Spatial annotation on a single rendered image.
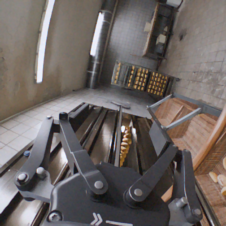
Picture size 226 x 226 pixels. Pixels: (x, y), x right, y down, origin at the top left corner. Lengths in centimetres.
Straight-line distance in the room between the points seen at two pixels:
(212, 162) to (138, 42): 514
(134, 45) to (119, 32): 94
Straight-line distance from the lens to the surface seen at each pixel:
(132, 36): 554
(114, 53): 534
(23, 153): 95
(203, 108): 83
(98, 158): 87
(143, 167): 94
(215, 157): 106
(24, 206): 72
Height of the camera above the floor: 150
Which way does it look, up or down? 1 degrees up
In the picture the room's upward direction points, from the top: 76 degrees counter-clockwise
